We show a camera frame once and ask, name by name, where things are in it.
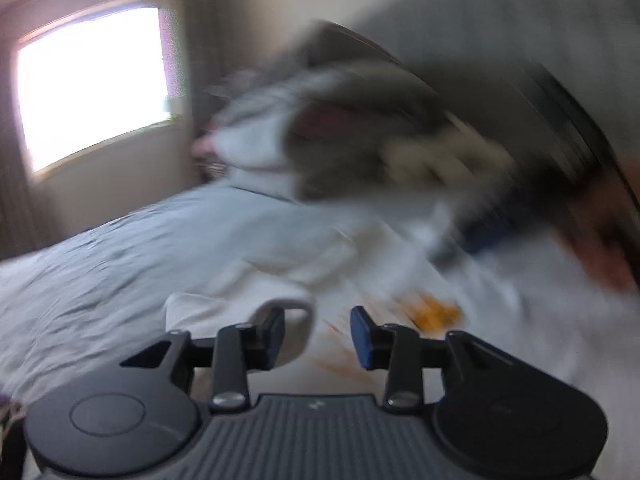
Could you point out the person's right hand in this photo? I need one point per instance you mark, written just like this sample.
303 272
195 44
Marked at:
610 250

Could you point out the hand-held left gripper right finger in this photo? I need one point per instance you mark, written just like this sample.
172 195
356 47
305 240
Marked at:
361 337

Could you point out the folded grey duvet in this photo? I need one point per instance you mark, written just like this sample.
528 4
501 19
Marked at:
340 125

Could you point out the white long-sleeve shirt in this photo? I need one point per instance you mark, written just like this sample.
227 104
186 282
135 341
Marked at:
380 275

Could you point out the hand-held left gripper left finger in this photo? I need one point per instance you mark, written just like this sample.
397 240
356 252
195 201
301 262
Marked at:
276 335

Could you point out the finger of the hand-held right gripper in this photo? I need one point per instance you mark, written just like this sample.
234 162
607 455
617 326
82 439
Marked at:
492 235

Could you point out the bed with grey sheet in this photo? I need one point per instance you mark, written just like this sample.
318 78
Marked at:
125 270

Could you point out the grey quilted headboard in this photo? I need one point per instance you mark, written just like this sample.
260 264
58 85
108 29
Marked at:
475 25

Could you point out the grey star-print curtain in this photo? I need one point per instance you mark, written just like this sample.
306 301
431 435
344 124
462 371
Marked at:
181 60
12 195

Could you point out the bright window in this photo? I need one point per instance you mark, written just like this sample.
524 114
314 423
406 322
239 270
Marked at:
90 90

